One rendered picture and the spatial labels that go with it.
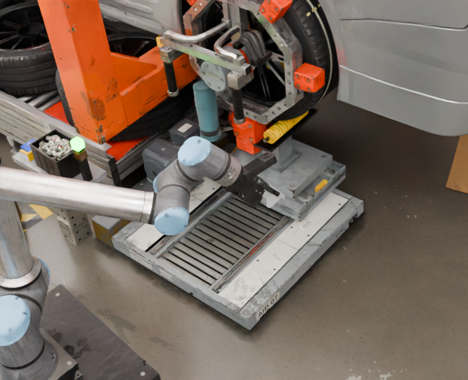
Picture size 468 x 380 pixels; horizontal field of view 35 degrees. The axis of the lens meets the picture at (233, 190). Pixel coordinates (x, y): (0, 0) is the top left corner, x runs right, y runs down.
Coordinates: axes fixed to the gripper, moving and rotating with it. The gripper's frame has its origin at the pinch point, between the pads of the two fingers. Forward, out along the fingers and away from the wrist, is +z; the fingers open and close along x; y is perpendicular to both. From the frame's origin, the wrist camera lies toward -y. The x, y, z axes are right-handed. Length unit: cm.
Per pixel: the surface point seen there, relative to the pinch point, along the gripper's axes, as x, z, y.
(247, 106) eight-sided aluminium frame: -82, 23, -17
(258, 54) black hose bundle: -49, -5, -34
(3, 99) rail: -188, -34, 46
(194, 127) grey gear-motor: -107, 21, 3
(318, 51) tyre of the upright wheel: -48, 14, -48
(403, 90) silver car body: -17, 31, -51
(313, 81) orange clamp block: -42, 15, -37
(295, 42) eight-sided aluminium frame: -50, 5, -46
